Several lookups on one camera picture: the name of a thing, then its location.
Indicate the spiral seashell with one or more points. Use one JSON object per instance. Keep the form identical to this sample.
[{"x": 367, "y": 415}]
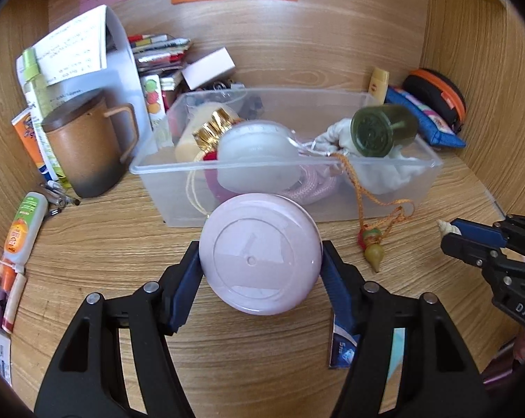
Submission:
[{"x": 446, "y": 228}]

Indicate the white bowl of trinkets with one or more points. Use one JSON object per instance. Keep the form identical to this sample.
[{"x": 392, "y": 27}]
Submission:
[{"x": 224, "y": 86}]

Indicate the brown ceramic lidded mug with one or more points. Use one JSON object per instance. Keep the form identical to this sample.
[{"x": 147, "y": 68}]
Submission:
[{"x": 82, "y": 135}]

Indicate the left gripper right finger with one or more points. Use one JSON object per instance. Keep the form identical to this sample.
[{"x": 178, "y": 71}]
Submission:
[{"x": 410, "y": 360}]

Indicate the white paper stand holder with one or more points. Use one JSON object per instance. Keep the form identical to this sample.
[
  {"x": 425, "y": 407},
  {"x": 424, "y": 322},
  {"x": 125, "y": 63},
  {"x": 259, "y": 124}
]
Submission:
[{"x": 91, "y": 51}]

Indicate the metal nail clippers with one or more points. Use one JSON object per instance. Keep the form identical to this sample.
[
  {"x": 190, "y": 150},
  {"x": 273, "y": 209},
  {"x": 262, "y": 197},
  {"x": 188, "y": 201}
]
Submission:
[{"x": 57, "y": 197}]

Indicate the black orange zip case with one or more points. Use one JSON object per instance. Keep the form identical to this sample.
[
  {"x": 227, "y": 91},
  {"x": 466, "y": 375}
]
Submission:
[{"x": 439, "y": 93}]

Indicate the white round lidded jar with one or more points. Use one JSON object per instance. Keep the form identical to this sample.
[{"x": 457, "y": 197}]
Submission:
[{"x": 258, "y": 157}]

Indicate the orange sunscreen tube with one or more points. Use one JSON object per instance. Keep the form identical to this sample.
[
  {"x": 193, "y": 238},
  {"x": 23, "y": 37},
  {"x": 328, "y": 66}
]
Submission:
[{"x": 24, "y": 128}]

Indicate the clear plastic storage bin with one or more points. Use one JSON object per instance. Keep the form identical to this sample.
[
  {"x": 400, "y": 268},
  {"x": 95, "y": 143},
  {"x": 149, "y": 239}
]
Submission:
[{"x": 179, "y": 189}]

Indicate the pink round compact case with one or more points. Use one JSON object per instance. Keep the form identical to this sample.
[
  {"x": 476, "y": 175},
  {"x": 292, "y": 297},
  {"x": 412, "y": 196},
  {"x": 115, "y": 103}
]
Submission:
[{"x": 261, "y": 253}]

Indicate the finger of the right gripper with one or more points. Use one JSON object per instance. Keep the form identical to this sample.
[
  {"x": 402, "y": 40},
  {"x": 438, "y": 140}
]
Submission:
[
  {"x": 479, "y": 251},
  {"x": 484, "y": 234}
]

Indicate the fruit sticker sheet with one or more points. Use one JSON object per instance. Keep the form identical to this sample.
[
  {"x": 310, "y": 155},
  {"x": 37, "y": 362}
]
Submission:
[{"x": 153, "y": 97}]

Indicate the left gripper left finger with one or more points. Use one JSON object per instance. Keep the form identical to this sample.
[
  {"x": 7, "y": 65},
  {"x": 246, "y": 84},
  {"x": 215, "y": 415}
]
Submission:
[{"x": 114, "y": 360}]

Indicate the white drawstring cloth pouch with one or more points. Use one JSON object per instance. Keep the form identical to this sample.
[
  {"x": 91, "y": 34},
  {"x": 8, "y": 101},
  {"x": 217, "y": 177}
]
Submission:
[{"x": 381, "y": 175}]

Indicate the white orange lotion tube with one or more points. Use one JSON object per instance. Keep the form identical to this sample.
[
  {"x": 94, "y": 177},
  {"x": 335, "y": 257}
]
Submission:
[{"x": 24, "y": 229}]

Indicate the yellow small lotion bottle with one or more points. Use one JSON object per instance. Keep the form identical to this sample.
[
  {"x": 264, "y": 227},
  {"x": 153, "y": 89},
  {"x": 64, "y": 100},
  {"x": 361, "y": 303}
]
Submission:
[{"x": 378, "y": 84}]

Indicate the orange white lip balm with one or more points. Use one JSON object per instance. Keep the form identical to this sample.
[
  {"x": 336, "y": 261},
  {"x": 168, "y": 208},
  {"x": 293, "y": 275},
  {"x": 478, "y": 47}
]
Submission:
[{"x": 11, "y": 290}]

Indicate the stack of booklets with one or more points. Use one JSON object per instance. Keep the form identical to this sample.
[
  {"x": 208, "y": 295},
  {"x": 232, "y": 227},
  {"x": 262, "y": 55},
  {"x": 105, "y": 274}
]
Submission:
[{"x": 159, "y": 59}]

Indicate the person's right hand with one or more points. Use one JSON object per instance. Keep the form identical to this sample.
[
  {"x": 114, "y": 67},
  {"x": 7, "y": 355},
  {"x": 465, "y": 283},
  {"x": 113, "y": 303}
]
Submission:
[{"x": 519, "y": 346}]

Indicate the cream slime plastic jar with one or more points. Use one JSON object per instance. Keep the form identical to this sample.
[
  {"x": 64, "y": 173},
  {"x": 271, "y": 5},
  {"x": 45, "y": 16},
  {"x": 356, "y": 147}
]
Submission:
[{"x": 186, "y": 149}]

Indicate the blue Max staple box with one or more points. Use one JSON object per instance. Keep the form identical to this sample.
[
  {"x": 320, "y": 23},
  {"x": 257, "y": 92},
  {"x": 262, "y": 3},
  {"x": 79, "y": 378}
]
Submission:
[{"x": 343, "y": 346}]

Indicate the teal silicone tube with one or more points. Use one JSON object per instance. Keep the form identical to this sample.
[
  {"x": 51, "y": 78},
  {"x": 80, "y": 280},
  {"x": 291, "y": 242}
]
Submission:
[{"x": 397, "y": 351}]

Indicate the white cardboard box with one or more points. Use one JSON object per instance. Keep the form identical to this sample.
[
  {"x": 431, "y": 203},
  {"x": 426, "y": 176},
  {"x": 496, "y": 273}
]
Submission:
[{"x": 215, "y": 65}]

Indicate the green spray sanitizer bottle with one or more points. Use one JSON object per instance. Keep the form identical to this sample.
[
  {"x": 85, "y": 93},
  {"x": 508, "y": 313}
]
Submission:
[{"x": 36, "y": 92}]

